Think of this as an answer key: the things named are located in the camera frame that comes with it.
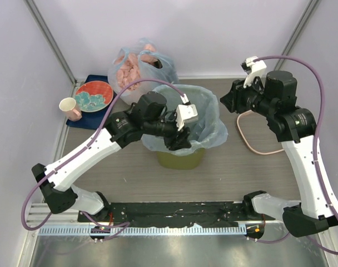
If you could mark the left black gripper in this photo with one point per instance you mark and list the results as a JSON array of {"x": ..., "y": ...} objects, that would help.
[{"x": 179, "y": 141}]

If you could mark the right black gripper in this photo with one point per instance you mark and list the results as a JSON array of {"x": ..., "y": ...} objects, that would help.
[{"x": 235, "y": 103}]

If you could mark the green trash bin pink rim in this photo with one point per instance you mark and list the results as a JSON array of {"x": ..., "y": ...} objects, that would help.
[{"x": 188, "y": 162}]

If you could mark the blue plastic bag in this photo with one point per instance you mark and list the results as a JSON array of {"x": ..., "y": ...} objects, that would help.
[{"x": 207, "y": 132}]

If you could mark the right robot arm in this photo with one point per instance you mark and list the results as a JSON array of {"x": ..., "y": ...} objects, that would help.
[{"x": 295, "y": 128}]

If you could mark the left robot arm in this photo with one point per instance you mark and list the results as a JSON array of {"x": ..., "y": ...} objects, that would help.
[{"x": 148, "y": 116}]

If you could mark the bag filled with pink trash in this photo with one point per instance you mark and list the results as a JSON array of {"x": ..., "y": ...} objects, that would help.
[{"x": 142, "y": 60}]

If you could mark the dark blue mat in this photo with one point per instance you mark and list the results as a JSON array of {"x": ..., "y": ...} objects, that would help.
[{"x": 90, "y": 121}]

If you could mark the red floral plate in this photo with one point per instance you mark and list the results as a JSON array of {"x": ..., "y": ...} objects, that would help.
[{"x": 94, "y": 96}]

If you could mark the pink paper cup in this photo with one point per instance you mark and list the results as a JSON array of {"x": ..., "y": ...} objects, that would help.
[{"x": 70, "y": 108}]

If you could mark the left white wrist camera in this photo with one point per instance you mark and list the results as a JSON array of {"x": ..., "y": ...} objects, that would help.
[{"x": 185, "y": 113}]

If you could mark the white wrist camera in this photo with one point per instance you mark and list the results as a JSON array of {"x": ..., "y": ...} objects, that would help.
[
  {"x": 185, "y": 113},
  {"x": 254, "y": 68}
]

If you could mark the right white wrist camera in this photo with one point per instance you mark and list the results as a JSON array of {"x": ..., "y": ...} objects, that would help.
[{"x": 254, "y": 68}]

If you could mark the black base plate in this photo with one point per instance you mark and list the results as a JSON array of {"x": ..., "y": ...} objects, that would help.
[{"x": 212, "y": 214}]

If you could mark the white slotted cable duct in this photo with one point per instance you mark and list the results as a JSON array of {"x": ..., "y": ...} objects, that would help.
[{"x": 88, "y": 229}]

